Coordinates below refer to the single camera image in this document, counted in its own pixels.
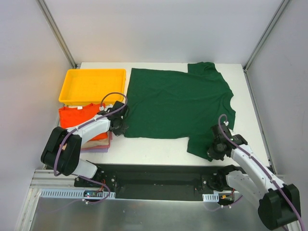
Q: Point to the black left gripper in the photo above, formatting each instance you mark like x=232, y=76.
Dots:
x=121, y=130

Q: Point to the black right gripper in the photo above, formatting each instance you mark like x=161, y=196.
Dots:
x=211, y=154

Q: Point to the green t-shirt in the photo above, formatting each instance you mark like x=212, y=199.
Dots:
x=164, y=104

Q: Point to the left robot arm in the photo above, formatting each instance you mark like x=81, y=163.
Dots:
x=62, y=150

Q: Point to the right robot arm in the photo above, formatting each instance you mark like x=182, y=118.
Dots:
x=277, y=203

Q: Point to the pink folded t-shirt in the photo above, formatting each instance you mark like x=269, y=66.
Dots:
x=110, y=137

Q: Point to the beige folded t-shirt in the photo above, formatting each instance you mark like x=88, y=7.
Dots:
x=99, y=144

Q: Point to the lilac folded t-shirt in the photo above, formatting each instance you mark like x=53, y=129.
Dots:
x=94, y=150

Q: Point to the orange folded t-shirt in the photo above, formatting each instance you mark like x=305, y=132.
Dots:
x=70, y=117

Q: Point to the yellow plastic tray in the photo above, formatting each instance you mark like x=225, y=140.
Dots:
x=85, y=86

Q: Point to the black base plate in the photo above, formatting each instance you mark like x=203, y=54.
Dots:
x=155, y=182

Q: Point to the aluminium front rail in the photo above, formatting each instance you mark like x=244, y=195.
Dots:
x=46, y=178

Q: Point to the white slotted cable duct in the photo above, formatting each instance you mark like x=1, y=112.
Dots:
x=76, y=194

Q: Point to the left aluminium frame post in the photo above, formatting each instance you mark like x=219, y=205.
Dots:
x=56, y=32

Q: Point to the aluminium frame post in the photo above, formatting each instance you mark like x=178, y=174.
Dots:
x=267, y=32
x=56, y=32

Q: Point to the right aluminium frame post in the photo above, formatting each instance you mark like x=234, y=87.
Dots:
x=267, y=32

